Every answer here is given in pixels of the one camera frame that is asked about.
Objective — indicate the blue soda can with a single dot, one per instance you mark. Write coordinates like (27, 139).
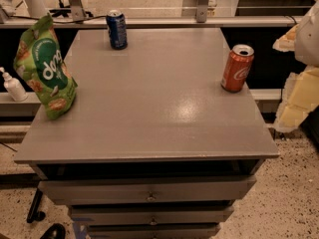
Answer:
(117, 29)

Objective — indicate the grey drawer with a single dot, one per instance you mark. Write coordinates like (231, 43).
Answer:
(147, 190)
(151, 215)
(162, 231)

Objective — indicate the orange coke can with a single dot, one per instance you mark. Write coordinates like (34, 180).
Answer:
(237, 68)

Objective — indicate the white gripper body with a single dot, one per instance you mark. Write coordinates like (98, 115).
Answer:
(309, 39)

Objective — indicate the green rice chip bag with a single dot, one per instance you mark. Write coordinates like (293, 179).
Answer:
(39, 62)

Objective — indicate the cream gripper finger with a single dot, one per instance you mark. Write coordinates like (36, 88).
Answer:
(286, 43)
(300, 98)

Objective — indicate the black caster leg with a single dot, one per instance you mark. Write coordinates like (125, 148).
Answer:
(34, 213)

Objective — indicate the white pump bottle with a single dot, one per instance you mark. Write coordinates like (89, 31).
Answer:
(13, 87)

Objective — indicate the middle grey drawer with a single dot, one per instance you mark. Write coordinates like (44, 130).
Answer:
(151, 215)

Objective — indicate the bottom grey drawer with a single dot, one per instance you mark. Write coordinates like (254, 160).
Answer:
(162, 231)

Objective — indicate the grey drawer cabinet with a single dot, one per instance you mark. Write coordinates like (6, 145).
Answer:
(155, 109)

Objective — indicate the top grey drawer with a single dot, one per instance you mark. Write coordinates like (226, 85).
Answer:
(147, 190)

